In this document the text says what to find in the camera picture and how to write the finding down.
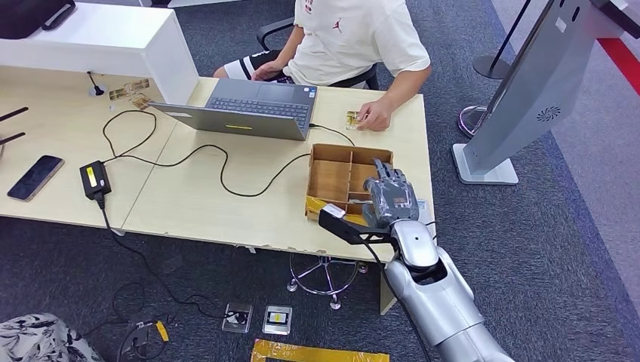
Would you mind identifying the black bag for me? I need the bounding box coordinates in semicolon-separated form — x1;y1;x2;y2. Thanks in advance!
0;0;77;40

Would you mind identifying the person's right hand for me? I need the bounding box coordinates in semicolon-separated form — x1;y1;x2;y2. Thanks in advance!
250;59;292;82

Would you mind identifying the person's left hand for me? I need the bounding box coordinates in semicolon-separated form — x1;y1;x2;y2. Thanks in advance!
355;97;394;133

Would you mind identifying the grey laptop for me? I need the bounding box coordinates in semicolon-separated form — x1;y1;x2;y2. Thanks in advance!
149;77;319;143

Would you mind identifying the open steel socket box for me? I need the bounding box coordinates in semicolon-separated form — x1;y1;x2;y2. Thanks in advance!
220;302;254;335

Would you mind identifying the dark smartphone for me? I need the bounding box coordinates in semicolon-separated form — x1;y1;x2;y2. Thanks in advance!
7;155;66;203

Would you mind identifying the black mains cable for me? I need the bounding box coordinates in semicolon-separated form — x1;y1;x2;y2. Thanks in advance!
79;192;246;338

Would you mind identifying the small black desk antenna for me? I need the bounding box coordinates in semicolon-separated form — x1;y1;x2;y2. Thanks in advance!
85;70;105;97

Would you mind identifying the black cable with yellow tag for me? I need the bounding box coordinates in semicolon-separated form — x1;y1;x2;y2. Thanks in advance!
116;319;171;362

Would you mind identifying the chrome stanchion post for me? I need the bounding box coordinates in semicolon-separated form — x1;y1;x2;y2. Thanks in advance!
457;105;488;140

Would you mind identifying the wide yellow tape sheet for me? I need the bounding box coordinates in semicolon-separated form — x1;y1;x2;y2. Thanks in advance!
250;339;390;362

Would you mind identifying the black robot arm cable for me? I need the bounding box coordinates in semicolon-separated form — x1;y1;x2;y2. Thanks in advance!
359;239;433;362

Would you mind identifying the white counter riser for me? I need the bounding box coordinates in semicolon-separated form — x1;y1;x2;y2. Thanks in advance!
0;1;200;106

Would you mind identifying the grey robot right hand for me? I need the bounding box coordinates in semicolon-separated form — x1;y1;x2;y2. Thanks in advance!
362;158;421;230

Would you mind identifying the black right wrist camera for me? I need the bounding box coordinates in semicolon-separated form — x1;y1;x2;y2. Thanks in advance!
318;202;396;246

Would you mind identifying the long gold sticker sheet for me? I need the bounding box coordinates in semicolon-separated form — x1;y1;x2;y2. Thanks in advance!
108;78;151;101

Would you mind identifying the silver kiosk stand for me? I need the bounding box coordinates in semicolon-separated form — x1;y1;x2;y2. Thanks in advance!
451;0;626;187

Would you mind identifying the black white patterned cloth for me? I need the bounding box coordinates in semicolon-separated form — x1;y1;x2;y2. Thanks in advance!
0;313;103;362

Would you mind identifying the cardboard organizer box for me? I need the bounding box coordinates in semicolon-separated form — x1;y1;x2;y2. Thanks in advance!
305;143;395;229

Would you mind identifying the clear plastic wrap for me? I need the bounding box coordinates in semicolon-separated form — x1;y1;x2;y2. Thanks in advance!
366;179;420;227

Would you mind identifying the black laptop power cable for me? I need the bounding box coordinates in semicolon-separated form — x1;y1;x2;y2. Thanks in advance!
101;109;357;199

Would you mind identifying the black office chair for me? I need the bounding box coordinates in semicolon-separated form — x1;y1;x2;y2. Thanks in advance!
256;16;380;91

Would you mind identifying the chrome stool base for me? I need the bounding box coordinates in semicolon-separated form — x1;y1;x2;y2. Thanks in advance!
285;253;370;311

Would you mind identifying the steel socket box yellow label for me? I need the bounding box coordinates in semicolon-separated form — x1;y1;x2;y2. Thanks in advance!
262;305;294;336

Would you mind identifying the person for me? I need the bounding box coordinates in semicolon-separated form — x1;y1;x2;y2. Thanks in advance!
213;0;433;133

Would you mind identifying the black sign stanchion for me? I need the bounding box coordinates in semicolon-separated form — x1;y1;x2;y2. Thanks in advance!
472;0;534;81

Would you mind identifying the black power adapter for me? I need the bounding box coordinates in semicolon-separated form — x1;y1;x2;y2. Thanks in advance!
78;160;112;202

